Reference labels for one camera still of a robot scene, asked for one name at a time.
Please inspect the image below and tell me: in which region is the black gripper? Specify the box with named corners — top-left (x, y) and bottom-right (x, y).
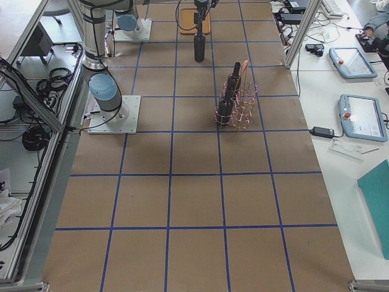
top-left (194, 0), bottom-right (218, 32)

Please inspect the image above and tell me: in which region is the aluminium frame post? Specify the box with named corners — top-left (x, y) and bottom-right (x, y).
top-left (284, 0), bottom-right (321, 69)

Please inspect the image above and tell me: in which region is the person hand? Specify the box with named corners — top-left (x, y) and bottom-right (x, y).
top-left (364, 27), bottom-right (373, 36)

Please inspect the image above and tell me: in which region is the wooden tray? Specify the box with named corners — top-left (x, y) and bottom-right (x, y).
top-left (179, 8), bottom-right (211, 35)

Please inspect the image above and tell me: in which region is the teach pendant near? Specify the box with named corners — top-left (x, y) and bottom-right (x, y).
top-left (339, 94), bottom-right (388, 142)

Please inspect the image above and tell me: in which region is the teach pendant far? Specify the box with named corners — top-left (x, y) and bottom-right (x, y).
top-left (329, 47), bottom-right (377, 79)

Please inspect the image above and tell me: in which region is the dark wine bottle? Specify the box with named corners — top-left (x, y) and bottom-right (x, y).
top-left (216, 89), bottom-right (234, 125)
top-left (226, 61), bottom-right (241, 94)
top-left (193, 33), bottom-right (205, 63)

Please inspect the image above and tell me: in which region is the teach pendant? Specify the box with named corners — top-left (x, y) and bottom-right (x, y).
top-left (339, 94), bottom-right (388, 142)
top-left (329, 47), bottom-right (377, 79)

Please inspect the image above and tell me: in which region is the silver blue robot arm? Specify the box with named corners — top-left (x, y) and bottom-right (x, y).
top-left (114, 1), bottom-right (140, 32)
top-left (79, 1), bottom-right (149, 123)

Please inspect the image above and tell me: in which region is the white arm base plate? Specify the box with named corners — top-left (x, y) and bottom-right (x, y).
top-left (87, 95), bottom-right (141, 134)
top-left (114, 18), bottom-right (152, 43)

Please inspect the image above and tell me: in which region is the black power adapter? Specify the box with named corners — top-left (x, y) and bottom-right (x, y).
top-left (309, 127), bottom-right (335, 139)

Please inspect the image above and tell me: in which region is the copper wire bottle basket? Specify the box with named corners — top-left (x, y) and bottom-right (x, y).
top-left (215, 60), bottom-right (258, 131)

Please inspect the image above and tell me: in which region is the teal box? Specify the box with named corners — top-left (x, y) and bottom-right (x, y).
top-left (357, 159), bottom-right (389, 260)

